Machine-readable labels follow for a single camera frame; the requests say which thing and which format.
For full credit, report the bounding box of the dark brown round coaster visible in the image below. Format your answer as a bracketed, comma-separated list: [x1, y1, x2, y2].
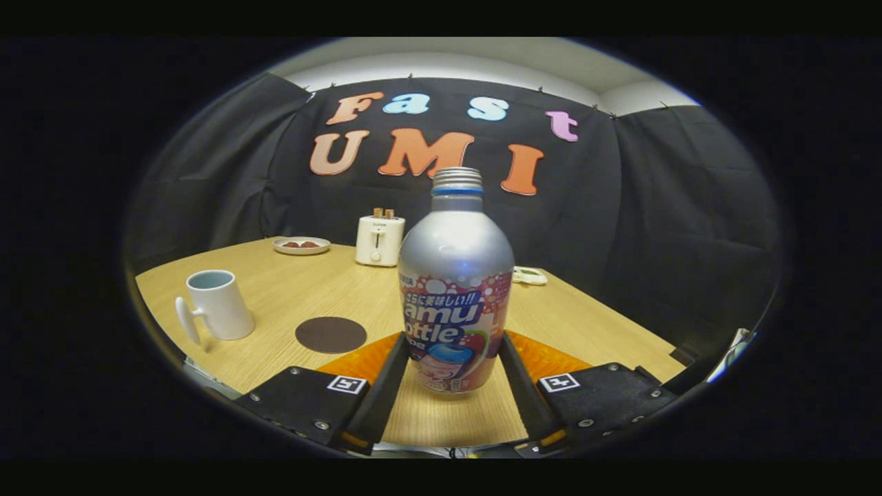
[295, 316, 368, 355]

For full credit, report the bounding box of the black backdrop cloth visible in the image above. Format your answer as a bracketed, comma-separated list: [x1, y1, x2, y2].
[127, 72, 783, 386]

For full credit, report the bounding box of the white toaster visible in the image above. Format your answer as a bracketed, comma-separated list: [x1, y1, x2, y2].
[355, 215, 406, 268]

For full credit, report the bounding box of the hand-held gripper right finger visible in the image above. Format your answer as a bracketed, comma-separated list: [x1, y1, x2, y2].
[498, 331, 679, 455]

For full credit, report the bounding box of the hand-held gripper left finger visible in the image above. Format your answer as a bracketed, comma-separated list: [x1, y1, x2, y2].
[234, 331, 411, 455]

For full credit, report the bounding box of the silver juice bottle pink label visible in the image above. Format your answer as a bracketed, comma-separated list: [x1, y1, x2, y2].
[398, 167, 515, 395]

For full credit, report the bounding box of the wooden table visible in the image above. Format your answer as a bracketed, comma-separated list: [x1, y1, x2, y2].
[134, 238, 688, 448]

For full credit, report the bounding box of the white cup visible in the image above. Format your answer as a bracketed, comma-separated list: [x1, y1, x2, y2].
[174, 269, 256, 346]

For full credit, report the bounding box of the white round plate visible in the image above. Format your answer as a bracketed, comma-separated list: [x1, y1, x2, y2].
[272, 236, 331, 256]

